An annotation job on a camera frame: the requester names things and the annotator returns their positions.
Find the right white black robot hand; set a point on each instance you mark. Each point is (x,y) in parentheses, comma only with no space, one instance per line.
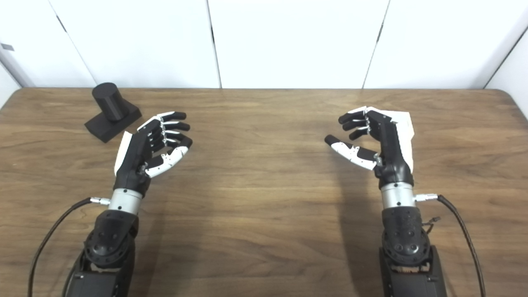
(390,148)

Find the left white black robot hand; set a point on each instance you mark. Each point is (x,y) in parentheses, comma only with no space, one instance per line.
(134,159)

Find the white square piece with hole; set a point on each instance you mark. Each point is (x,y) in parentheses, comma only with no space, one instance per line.
(404,119)

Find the black peg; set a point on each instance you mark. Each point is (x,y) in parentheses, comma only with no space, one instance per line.
(109,103)

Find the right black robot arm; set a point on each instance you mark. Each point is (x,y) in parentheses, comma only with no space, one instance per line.
(404,239)

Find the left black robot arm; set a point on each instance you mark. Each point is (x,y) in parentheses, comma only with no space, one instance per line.
(109,239)

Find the small gray wall tag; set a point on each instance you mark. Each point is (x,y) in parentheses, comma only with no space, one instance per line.
(7,46)

